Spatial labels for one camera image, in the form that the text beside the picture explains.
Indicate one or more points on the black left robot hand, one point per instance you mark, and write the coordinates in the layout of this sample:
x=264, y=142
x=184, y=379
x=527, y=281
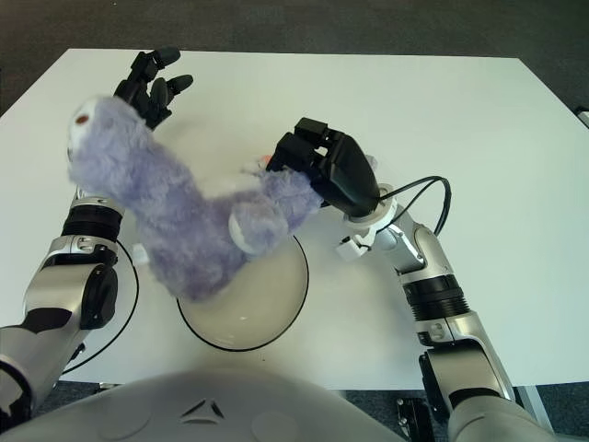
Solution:
x=158, y=103

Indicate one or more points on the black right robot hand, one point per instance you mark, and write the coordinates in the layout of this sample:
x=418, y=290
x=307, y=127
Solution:
x=345, y=175

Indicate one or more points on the purple plush bunny doll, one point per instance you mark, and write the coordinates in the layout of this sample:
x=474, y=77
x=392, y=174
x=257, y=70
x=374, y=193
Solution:
x=175, y=221

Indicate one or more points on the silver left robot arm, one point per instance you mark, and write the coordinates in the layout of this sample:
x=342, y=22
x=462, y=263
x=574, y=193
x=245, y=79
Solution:
x=60, y=276

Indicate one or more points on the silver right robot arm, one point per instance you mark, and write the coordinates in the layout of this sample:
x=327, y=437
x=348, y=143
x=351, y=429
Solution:
x=428, y=253

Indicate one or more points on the white plate with black rim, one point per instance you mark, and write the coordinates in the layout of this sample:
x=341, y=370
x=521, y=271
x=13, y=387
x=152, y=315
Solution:
x=276, y=294

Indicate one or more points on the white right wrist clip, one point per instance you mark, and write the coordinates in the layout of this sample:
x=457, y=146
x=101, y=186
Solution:
x=349, y=248

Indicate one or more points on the white furniture corner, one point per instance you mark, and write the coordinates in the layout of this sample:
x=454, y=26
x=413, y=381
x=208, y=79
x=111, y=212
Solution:
x=583, y=115

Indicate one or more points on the grey robot torso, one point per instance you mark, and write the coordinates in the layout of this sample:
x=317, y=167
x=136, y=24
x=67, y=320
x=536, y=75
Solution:
x=230, y=405

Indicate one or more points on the silver table leg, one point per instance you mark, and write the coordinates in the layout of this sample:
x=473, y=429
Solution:
x=534, y=405

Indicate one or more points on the black metal bracket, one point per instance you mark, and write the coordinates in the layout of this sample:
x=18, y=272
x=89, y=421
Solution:
x=414, y=419

